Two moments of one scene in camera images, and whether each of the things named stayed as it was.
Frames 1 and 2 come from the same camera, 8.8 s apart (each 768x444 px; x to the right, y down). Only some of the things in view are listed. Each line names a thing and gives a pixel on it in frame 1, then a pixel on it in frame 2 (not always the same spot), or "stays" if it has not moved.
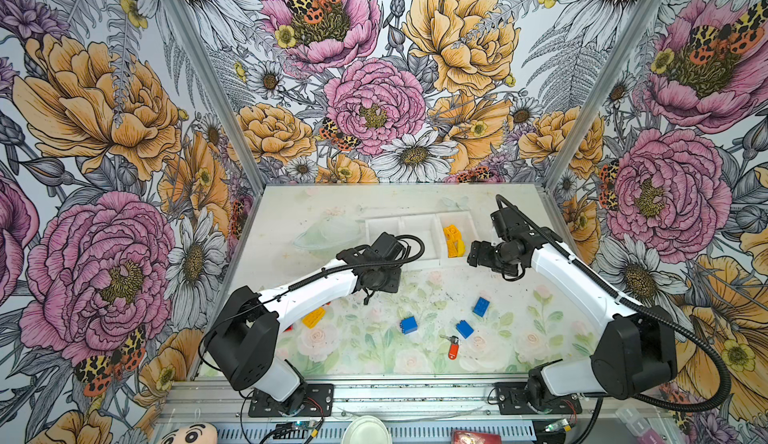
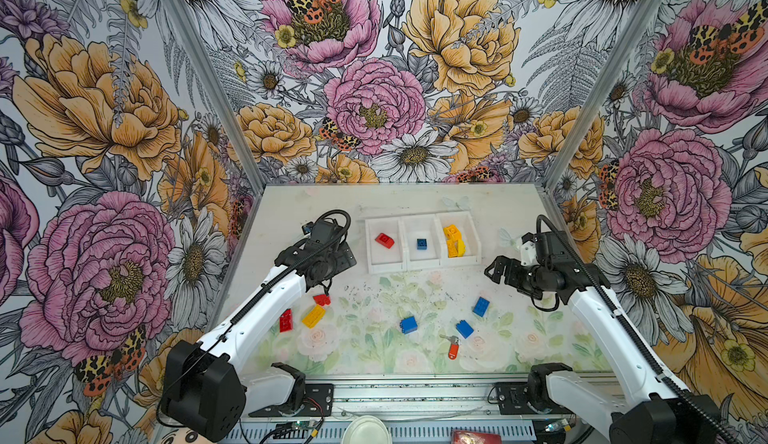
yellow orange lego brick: (453, 248) stays
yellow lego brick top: (452, 234) stays
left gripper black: (393, 275) → (344, 258)
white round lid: (367, 429) stays
